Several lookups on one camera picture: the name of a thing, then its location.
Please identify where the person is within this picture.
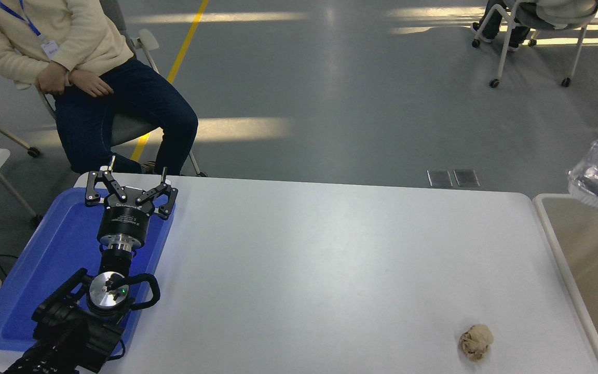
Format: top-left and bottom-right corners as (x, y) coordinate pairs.
(470, 0), (598, 51)

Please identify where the crumpled tan paper ball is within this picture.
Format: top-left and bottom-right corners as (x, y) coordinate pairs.
(459, 324), (495, 363)

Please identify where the person's left hand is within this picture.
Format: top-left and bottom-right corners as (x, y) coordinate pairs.
(35, 62), (71, 96)

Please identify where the white frame rolling chair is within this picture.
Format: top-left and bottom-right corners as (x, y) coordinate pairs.
(471, 0), (598, 88)

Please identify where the grey chair leg with caster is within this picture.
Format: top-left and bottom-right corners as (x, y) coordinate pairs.
(0, 91), (41, 158)

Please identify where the person's right hand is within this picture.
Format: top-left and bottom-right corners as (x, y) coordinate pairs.
(68, 69), (115, 99)

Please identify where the grey office chair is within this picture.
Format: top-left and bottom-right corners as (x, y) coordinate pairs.
(34, 0), (207, 178)

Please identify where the large pale bin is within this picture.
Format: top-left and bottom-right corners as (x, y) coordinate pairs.
(533, 194), (598, 374)

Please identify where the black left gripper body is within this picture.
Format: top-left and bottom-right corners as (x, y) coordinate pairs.
(97, 186), (161, 241)

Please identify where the blue plastic tray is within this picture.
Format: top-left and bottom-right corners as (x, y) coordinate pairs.
(0, 187), (176, 359)

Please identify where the metal floor plate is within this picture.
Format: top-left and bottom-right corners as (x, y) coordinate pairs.
(453, 169), (480, 188)
(427, 170), (453, 188)

